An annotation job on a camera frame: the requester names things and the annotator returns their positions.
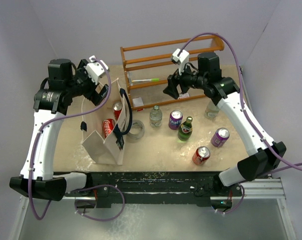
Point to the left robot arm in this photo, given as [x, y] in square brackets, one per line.
[65, 81]

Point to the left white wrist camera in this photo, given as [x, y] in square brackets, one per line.
[95, 69]

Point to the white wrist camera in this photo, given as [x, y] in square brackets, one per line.
[95, 69]
[180, 59]

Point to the small red white packet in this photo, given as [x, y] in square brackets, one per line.
[185, 95]

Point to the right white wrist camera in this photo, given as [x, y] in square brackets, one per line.
[180, 59]

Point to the orange wooden shelf rack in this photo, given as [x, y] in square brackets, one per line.
[148, 62]

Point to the clear glass bottle green cap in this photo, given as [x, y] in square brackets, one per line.
[155, 117]

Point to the beige canvas tote bag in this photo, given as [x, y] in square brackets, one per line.
[108, 150]

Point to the clear tape roll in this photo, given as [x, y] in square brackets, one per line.
[137, 130]

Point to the purple Fanta can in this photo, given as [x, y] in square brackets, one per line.
[175, 119]

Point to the red cola can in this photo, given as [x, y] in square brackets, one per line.
[117, 108]
[201, 155]
[108, 126]

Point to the green and white pen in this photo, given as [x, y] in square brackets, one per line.
[145, 80]

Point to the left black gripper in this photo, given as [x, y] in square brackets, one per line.
[82, 72]

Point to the white card on shelf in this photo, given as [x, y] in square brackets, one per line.
[137, 102]

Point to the purple soda can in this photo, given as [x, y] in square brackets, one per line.
[220, 137]

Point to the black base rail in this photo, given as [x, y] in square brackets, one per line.
[196, 188]

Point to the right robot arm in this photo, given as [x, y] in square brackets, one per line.
[263, 152]

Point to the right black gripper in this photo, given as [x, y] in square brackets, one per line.
[173, 80]

